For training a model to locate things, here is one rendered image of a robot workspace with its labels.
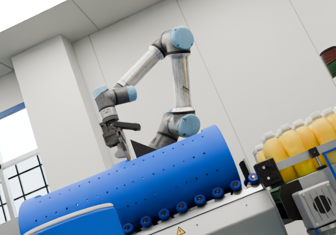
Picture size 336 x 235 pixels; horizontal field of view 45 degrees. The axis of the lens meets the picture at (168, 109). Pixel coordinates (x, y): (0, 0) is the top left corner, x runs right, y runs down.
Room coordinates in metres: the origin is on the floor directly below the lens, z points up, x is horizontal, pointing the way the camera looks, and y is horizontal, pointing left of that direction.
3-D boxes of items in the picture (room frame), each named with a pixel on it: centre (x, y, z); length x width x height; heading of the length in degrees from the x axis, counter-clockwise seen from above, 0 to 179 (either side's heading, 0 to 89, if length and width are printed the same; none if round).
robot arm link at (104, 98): (1.70, 0.25, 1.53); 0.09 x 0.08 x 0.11; 116
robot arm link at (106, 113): (1.70, 0.25, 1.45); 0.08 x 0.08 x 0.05
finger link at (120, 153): (1.69, 0.26, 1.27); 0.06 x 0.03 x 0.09; 90
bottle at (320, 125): (1.54, -0.51, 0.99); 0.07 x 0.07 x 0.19
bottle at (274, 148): (1.58, -0.33, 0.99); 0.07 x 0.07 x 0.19
